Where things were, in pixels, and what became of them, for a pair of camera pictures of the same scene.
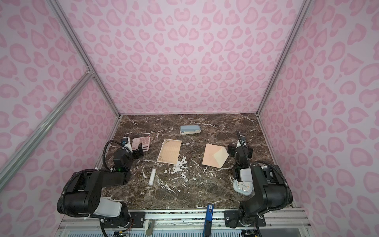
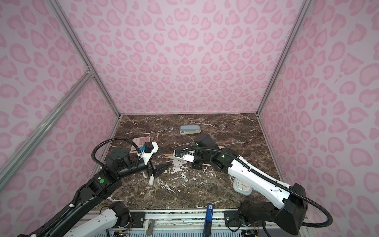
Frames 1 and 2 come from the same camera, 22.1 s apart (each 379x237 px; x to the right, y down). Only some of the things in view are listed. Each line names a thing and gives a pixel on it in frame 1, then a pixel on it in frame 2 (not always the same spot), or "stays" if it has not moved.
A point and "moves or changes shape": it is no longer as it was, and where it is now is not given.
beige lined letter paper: (170, 151) moves or changes shape
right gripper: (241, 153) → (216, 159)
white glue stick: (152, 176) stays
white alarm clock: (243, 188) stays
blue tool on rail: (208, 219) stays
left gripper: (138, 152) → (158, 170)
